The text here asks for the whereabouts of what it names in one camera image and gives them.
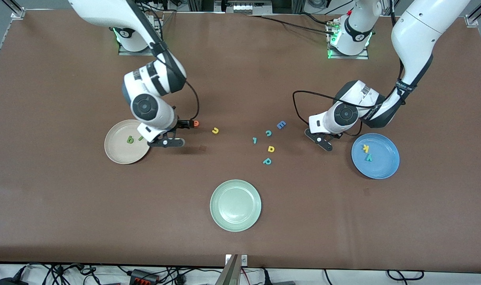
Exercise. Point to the teal foam letter d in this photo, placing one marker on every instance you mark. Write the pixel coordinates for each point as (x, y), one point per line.
(265, 162)

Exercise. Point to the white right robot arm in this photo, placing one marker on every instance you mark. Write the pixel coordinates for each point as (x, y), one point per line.
(105, 10)

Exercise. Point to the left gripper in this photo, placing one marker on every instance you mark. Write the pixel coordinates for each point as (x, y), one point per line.
(335, 135)

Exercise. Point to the grey left arm base plate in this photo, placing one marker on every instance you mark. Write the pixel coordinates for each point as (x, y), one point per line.
(359, 57)

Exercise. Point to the white mounting bracket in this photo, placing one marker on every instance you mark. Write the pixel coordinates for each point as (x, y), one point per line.
(244, 260)

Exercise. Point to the teal foam letter y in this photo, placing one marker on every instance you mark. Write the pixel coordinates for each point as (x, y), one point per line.
(369, 158)

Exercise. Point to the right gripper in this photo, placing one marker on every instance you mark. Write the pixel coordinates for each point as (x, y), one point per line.
(181, 124)

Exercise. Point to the beige brown plate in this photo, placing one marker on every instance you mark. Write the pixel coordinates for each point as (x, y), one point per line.
(121, 152)

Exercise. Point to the grey metal camera post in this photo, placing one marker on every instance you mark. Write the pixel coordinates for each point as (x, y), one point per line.
(230, 273)

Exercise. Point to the pale green plate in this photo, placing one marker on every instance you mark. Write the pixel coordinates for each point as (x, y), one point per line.
(235, 205)

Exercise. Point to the blue plate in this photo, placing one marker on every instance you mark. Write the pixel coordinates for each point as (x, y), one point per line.
(383, 162)

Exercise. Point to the black power plug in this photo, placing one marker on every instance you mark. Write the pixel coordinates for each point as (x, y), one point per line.
(266, 277)

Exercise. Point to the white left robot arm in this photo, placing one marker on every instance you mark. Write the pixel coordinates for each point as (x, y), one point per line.
(422, 31)

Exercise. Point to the blue foam letter E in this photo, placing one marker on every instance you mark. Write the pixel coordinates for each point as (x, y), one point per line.
(281, 125)

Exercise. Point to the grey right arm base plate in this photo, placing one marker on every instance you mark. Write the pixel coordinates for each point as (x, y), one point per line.
(137, 53)

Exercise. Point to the black power adapter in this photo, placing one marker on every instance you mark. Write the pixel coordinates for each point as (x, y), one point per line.
(10, 282)

